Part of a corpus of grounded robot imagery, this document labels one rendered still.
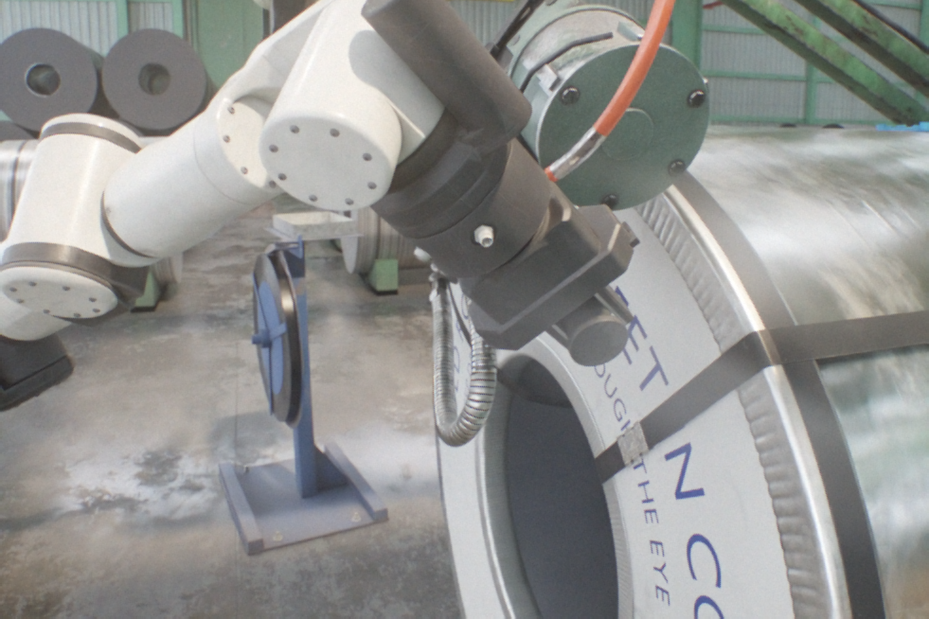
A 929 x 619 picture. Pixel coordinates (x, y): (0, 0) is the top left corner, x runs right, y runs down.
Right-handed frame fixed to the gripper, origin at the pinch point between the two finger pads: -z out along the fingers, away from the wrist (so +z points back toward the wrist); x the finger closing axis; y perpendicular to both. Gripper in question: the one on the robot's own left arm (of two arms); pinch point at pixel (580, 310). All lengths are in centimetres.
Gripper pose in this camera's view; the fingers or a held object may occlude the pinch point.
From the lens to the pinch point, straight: 50.2
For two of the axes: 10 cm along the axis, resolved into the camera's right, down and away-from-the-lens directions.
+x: 7.7, -6.0, -2.4
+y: -2.1, -5.9, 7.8
